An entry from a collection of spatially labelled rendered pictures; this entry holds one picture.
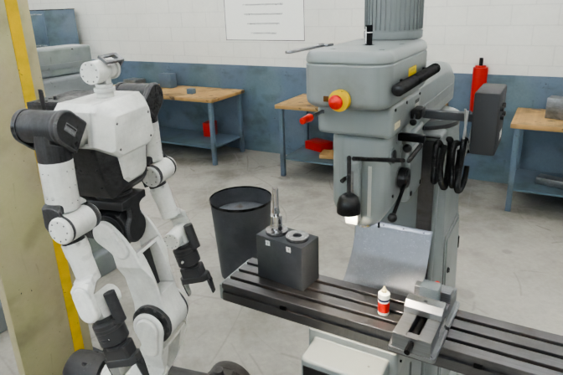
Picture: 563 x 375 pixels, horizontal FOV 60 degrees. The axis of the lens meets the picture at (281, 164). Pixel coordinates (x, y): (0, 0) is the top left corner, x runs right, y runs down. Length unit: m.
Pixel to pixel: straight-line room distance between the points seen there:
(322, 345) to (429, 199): 0.70
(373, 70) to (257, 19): 5.38
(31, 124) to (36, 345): 1.82
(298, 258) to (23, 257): 1.51
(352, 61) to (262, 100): 5.44
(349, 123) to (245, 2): 5.36
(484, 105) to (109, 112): 1.16
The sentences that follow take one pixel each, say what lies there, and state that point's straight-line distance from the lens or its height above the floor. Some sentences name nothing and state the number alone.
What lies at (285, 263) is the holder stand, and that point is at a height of 1.07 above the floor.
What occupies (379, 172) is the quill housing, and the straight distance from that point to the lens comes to 1.56.
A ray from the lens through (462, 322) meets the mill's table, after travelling 1.87.
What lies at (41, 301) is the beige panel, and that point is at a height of 0.56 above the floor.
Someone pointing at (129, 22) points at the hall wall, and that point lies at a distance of 8.11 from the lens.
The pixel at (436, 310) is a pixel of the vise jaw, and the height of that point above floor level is 1.07.
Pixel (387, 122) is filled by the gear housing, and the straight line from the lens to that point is 1.46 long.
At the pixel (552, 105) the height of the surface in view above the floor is 1.01.
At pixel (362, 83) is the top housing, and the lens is 1.36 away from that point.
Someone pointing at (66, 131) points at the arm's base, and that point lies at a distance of 1.42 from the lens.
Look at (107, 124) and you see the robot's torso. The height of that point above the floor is 1.71.
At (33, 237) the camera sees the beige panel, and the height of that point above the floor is 0.92.
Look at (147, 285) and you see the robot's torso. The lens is 1.72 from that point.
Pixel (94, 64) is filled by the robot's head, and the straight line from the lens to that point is 1.53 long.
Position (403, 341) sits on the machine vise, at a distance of 1.67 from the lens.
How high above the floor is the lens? 2.03
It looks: 18 degrees down
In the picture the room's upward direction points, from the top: 2 degrees counter-clockwise
